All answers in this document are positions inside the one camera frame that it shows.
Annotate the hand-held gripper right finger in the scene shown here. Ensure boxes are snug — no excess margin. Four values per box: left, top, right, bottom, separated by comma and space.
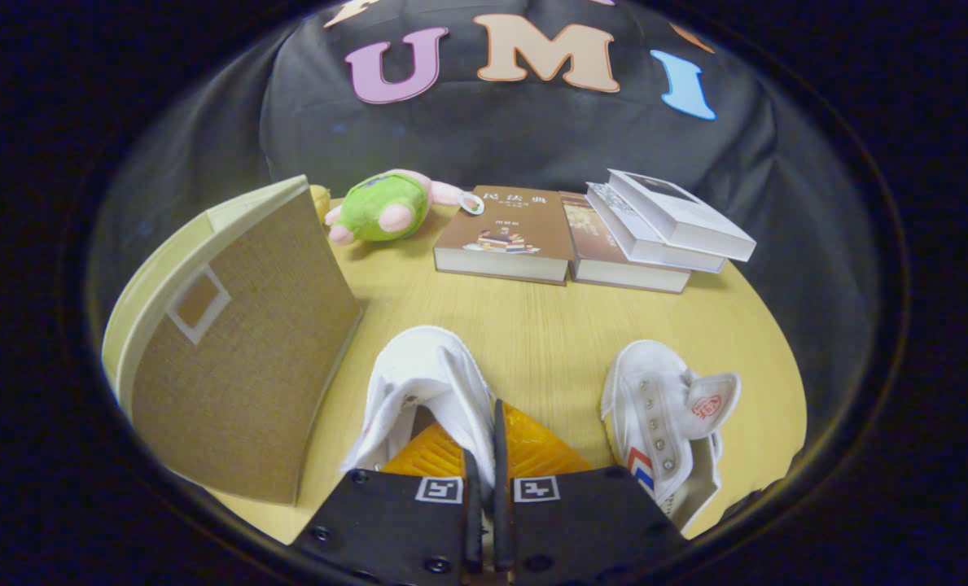
493, 399, 688, 586

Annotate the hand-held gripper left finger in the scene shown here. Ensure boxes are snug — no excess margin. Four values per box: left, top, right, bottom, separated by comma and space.
291, 420, 484, 586

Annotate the plain white canvas shoe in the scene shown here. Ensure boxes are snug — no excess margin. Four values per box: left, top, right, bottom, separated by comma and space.
340, 326, 497, 494

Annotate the white shoe with striped side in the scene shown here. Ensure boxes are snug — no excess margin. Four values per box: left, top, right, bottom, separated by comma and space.
600, 339, 742, 536

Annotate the beige fabric storage box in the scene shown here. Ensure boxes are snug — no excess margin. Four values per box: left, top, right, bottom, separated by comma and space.
101, 174, 364, 506

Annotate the brown cover book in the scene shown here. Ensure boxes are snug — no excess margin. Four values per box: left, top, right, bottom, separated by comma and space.
433, 184, 576, 286

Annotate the tan cover book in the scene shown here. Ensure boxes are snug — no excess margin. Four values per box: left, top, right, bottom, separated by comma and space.
559, 190, 692, 295

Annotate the white patterned book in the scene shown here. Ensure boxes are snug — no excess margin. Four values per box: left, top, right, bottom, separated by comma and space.
585, 181, 727, 274

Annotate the green and pink plush toy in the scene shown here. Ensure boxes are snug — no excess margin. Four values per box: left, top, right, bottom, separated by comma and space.
324, 168, 468, 247

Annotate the white book with dark cover panel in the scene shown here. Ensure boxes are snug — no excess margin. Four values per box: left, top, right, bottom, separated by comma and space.
606, 168, 757, 263

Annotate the black backdrop cloth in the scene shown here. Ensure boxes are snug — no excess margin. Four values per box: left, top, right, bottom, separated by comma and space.
93, 0, 879, 424

